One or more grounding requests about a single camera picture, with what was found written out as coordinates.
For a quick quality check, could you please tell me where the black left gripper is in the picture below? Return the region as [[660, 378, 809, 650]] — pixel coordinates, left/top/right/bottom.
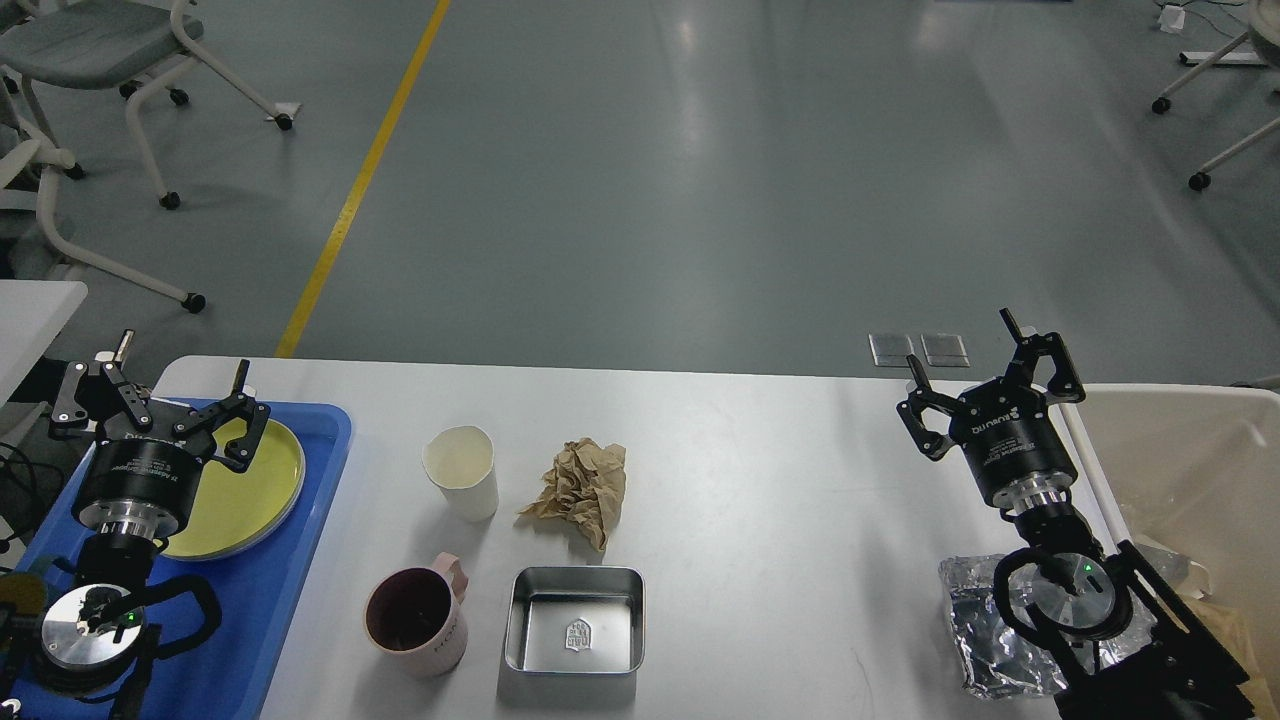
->
[[49, 329, 271, 537]]

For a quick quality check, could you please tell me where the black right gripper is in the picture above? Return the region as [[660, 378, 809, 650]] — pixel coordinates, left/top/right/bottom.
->
[[896, 307, 1087, 509]]

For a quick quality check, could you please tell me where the yellow plate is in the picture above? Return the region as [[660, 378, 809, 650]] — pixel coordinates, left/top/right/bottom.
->
[[161, 419, 306, 562]]

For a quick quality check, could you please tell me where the pink mug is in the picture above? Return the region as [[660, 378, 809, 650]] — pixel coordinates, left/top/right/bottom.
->
[[364, 552, 468, 678]]

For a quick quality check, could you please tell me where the metal rectangular tin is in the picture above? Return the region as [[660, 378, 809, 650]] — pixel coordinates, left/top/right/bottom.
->
[[503, 565, 646, 680]]

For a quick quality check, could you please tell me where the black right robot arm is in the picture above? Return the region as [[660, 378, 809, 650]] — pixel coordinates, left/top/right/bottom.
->
[[896, 309, 1254, 719]]

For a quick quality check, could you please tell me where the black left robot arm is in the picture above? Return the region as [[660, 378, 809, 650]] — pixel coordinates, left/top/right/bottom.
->
[[3, 331, 270, 719]]

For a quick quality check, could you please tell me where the floor socket plate right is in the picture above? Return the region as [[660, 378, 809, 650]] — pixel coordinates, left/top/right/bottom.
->
[[920, 333, 972, 368]]

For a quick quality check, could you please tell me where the floor socket plate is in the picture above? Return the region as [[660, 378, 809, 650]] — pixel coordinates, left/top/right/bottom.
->
[[868, 333, 915, 368], [920, 333, 972, 368]]

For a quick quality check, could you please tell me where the floor socket plate left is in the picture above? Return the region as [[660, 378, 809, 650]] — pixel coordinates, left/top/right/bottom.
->
[[868, 333, 915, 368]]

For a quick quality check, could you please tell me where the white side table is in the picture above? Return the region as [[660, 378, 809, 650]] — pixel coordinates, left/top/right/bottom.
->
[[1, 279, 88, 402]]

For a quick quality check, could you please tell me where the beige waste bin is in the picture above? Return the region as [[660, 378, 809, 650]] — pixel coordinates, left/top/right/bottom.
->
[[1062, 384, 1279, 717]]

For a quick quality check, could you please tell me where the crumpled aluminium foil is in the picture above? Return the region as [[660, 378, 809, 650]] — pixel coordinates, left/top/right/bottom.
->
[[938, 553, 1155, 700]]

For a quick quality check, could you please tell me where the blue plastic tray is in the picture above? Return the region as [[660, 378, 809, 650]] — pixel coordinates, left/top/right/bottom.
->
[[13, 402, 352, 719]]

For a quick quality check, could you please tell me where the white paper cup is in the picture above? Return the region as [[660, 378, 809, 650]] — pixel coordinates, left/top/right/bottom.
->
[[422, 425, 499, 521]]

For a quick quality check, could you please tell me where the grey office chair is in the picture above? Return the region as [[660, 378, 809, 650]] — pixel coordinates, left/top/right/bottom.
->
[[1, 1, 300, 210]]

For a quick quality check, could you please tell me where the crumpled brown paper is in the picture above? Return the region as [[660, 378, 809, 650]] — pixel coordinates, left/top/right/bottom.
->
[[518, 437, 627, 553]]

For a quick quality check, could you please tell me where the white chair base right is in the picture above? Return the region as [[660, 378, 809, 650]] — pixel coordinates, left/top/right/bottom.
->
[[1151, 0, 1280, 193]]

